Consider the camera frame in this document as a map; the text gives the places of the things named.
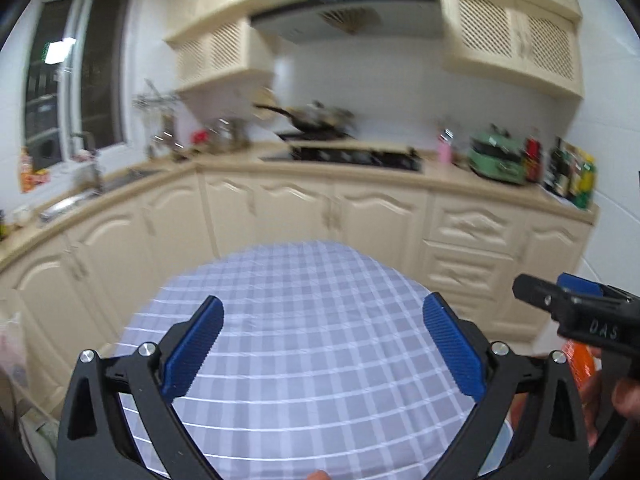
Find purple checkered tablecloth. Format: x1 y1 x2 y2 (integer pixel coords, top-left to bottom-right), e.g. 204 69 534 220
116 242 474 479

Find frying pan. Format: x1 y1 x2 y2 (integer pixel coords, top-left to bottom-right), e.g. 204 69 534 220
253 101 355 133

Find range hood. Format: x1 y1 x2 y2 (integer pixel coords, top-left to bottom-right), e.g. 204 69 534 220
250 0 444 44

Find green countertop appliance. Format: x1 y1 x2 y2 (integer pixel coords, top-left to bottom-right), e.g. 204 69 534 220
468 124 525 185

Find black gas stove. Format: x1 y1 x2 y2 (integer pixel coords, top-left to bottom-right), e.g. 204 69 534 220
260 131 423 172

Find steel cooking pot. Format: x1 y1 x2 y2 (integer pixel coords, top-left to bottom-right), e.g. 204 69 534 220
207 117 250 154

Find cream kitchen cabinets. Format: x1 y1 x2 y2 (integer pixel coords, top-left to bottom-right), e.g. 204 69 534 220
1 155 599 412

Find person's left hand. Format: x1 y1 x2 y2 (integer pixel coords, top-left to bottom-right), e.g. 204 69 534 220
306 470 331 480

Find kitchen faucet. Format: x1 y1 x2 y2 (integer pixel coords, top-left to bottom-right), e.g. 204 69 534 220
72 131 104 194

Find kitchen window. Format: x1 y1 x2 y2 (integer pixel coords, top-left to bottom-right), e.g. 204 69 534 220
23 0 131 170

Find upper wall cabinets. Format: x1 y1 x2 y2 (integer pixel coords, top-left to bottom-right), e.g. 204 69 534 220
167 0 584 96

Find dark sauce bottles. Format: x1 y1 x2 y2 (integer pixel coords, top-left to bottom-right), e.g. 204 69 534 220
523 131 597 210

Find person's right hand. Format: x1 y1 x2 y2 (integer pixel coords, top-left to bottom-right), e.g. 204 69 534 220
579 346 640 449

